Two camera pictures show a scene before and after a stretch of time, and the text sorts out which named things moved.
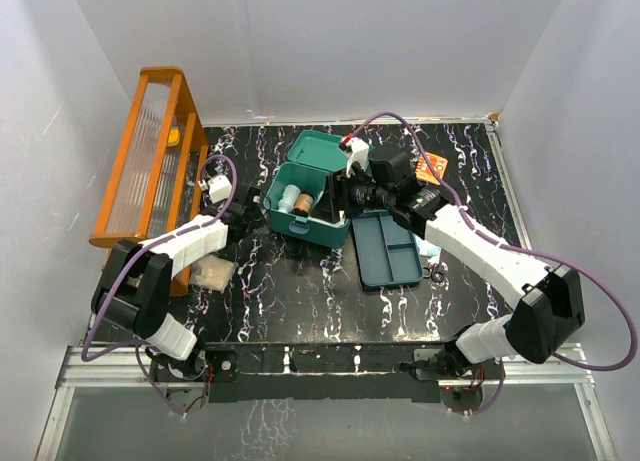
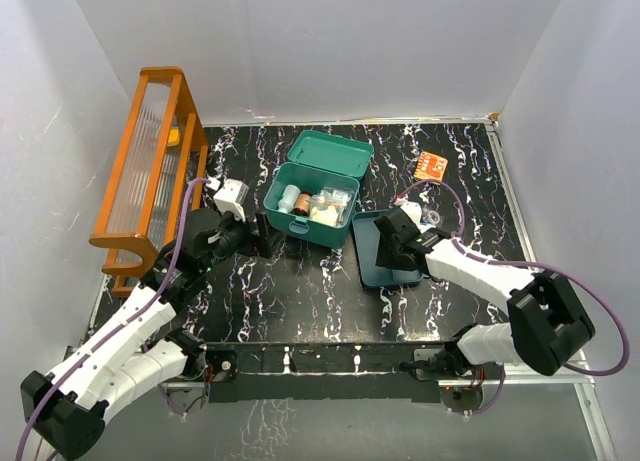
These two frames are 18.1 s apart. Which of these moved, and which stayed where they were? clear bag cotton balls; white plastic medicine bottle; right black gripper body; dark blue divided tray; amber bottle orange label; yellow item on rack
Moved: right black gripper body; clear bag cotton balls
Stayed: white plastic medicine bottle; dark blue divided tray; yellow item on rack; amber bottle orange label
